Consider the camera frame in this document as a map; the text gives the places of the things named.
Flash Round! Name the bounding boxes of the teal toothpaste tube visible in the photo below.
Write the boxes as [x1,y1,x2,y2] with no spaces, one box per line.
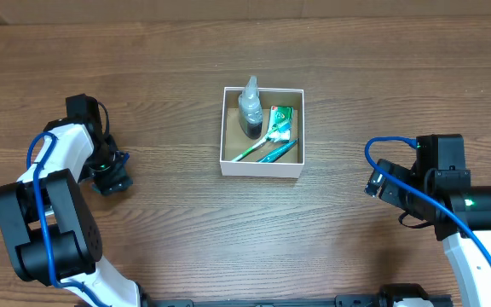
[257,138,299,163]

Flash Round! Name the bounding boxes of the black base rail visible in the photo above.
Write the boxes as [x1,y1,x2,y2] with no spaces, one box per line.
[140,283,453,307]

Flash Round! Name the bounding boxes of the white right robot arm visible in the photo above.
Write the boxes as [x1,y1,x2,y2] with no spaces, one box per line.
[364,134,491,306]

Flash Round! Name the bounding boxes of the green toothbrush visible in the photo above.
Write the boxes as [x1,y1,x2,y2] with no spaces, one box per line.
[232,120,292,162]

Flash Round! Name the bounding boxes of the blue disposable razor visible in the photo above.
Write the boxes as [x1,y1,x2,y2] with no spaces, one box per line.
[121,153,130,165]

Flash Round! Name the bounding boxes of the clear plastic bottle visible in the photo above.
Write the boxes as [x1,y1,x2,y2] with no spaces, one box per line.
[238,76,263,139]

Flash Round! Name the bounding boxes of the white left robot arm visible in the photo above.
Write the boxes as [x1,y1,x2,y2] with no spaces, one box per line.
[0,94,153,306]

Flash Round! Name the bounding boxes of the white cardboard box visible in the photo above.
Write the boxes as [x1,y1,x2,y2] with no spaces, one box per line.
[219,87,306,178]

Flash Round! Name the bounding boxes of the green soap packet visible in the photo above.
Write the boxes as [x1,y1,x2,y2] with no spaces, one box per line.
[268,106,294,142]

